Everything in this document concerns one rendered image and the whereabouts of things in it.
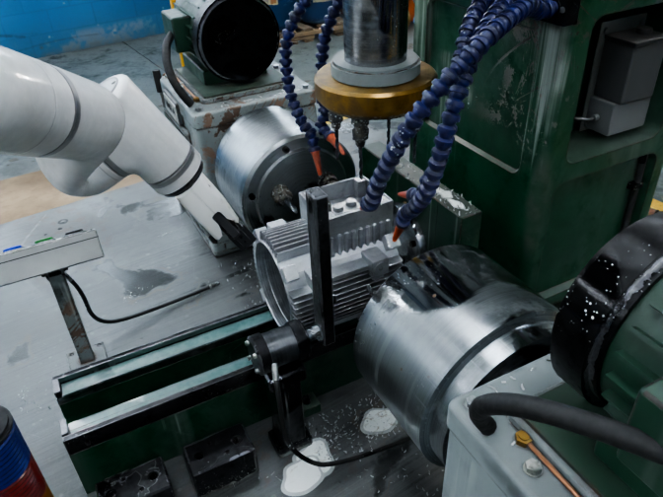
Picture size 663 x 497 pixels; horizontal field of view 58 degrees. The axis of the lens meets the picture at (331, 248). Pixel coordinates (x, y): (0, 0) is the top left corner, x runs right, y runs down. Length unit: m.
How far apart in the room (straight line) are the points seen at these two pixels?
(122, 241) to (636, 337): 1.31
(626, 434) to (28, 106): 0.51
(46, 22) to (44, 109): 5.87
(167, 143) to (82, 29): 5.68
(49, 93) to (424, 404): 0.50
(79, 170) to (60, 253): 0.38
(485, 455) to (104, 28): 6.19
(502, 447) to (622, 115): 0.62
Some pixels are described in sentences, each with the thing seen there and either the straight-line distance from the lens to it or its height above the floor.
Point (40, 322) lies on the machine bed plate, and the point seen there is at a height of 0.80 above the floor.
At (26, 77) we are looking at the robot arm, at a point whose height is 1.48.
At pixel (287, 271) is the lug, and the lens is 0.91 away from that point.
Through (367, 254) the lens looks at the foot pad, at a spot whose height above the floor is 1.08.
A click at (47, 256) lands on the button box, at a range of 1.12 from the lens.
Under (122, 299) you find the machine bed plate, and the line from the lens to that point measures 1.41.
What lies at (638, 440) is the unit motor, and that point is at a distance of 0.47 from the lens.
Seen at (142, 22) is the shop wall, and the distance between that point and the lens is 6.65.
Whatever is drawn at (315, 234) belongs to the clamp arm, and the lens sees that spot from 0.79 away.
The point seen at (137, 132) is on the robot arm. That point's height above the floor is 1.32.
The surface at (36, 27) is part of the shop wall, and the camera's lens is 6.43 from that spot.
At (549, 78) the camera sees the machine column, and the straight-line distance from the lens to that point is 0.91.
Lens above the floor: 1.63
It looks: 35 degrees down
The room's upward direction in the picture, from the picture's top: 3 degrees counter-clockwise
